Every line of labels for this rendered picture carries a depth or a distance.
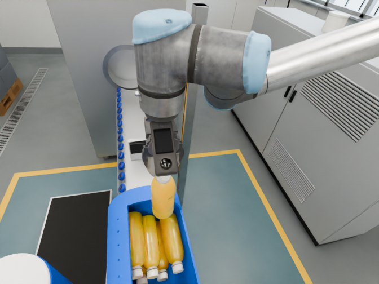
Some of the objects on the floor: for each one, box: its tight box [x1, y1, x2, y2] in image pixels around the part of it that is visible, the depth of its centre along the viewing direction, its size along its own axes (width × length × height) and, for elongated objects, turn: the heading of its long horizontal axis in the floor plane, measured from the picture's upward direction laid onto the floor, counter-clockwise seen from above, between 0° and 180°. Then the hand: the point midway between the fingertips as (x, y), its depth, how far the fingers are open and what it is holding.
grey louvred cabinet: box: [231, 6, 379, 246], centre depth 218 cm, size 54×215×145 cm, turn 8°
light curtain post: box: [176, 3, 209, 207], centre depth 149 cm, size 6×6×170 cm
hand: (163, 173), depth 55 cm, fingers closed on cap, 4 cm apart
